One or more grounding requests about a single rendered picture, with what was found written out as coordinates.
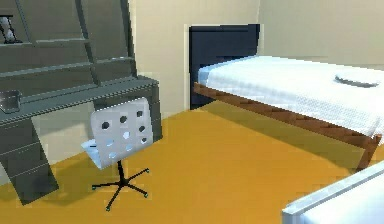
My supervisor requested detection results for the white perforated office chair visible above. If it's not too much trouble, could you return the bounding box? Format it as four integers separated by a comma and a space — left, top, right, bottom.
80, 97, 155, 212

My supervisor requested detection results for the dark blue door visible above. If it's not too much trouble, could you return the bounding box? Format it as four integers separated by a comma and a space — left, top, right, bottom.
188, 23, 261, 110

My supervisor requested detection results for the grey desk with shelves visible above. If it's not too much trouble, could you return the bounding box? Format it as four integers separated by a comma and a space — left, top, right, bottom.
0, 0, 164, 206

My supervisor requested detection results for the grey flat disc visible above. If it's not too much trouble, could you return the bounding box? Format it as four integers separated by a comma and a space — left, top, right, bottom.
334, 72, 381, 89

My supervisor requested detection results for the white furniture top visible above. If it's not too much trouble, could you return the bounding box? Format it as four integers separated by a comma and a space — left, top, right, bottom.
281, 160, 384, 224

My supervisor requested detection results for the black and white figurine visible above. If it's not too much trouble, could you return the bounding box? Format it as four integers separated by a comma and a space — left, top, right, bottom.
0, 14, 23, 45

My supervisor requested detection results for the white bed with wooden frame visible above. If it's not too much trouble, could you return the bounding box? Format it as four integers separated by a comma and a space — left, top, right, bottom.
193, 55, 384, 172

